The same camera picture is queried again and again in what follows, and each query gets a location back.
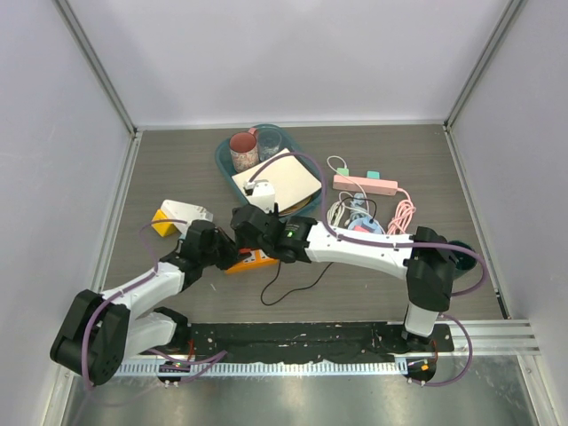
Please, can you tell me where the orange power strip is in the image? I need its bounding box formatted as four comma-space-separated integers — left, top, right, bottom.
225, 249, 279, 274

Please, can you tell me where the yellow cube plug adapter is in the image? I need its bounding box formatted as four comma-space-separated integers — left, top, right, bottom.
151, 209, 178, 238

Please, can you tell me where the white square power socket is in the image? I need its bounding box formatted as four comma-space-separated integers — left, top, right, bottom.
161, 200, 214, 234

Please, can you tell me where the red cube plug adapter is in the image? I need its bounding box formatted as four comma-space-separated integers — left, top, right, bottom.
238, 248, 252, 261

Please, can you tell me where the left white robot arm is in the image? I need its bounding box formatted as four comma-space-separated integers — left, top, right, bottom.
50, 220, 242, 386

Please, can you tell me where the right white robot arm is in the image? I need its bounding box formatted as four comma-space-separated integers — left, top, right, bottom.
231, 204, 457, 351

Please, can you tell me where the blue round socket hub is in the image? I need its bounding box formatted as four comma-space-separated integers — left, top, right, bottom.
348, 216, 384, 234

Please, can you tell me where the white square plate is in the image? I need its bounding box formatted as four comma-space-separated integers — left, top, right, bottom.
256, 148, 321, 210

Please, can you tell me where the pink power strip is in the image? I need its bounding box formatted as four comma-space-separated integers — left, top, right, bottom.
332, 174, 398, 196

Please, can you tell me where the teal plastic tray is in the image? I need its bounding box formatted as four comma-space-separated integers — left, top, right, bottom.
215, 123, 321, 217

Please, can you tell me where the clear glass cup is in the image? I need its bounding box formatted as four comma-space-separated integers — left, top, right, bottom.
256, 129, 282, 162

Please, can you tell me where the pink patterned mug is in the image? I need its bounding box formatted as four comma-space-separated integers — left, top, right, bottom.
229, 128, 259, 173

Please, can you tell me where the dark green mug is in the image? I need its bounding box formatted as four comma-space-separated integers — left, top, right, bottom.
449, 240, 477, 273

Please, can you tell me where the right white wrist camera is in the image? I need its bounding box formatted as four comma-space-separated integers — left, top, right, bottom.
243, 179, 276, 214

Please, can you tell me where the white coiled power cord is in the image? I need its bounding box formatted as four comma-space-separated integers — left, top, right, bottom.
327, 201, 351, 227

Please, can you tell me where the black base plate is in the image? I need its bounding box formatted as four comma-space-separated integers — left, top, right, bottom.
168, 319, 456, 363

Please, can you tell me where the green plug with white cable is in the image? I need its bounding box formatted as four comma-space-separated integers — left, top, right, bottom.
326, 155, 367, 198

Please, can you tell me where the pink coiled cord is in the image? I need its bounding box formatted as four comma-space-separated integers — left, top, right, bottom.
386, 186, 418, 236

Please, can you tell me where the white slotted cable duct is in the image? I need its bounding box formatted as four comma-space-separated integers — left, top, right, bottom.
114, 358, 407, 377

